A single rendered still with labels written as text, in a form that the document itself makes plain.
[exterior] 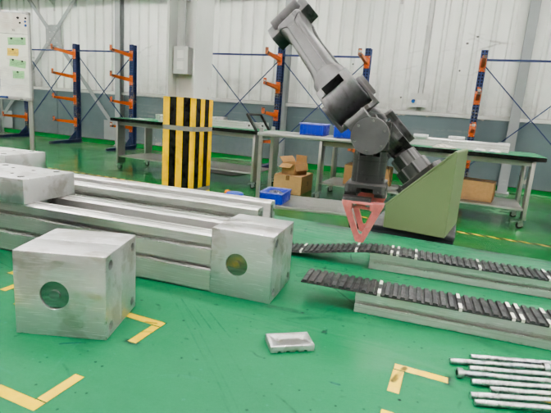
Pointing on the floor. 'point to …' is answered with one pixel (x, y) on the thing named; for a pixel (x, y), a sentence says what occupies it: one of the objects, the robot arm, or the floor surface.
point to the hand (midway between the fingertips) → (362, 232)
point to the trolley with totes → (284, 201)
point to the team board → (17, 61)
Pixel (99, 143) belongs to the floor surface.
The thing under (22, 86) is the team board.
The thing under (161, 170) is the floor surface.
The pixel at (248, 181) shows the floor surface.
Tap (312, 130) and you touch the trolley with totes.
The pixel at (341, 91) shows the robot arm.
